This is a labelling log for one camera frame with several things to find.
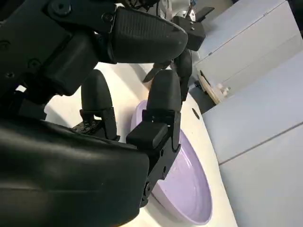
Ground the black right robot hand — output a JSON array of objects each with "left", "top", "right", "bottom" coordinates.
[{"left": 0, "top": 0, "right": 189, "bottom": 227}]

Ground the lilac plate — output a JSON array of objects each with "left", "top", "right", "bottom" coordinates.
[{"left": 130, "top": 99, "right": 213, "bottom": 226}]

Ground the wooden board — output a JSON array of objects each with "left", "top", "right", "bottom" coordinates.
[{"left": 198, "top": 70, "right": 222, "bottom": 105}]

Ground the white cabinet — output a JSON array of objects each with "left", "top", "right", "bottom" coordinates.
[
  {"left": 202, "top": 51, "right": 303, "bottom": 166},
  {"left": 195, "top": 0, "right": 303, "bottom": 103},
  {"left": 219, "top": 126, "right": 303, "bottom": 227}
]

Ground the black padded seat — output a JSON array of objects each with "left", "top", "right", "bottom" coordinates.
[{"left": 196, "top": 6, "right": 215, "bottom": 22}]

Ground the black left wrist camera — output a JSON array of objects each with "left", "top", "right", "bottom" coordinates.
[{"left": 171, "top": 16, "right": 206, "bottom": 52}]

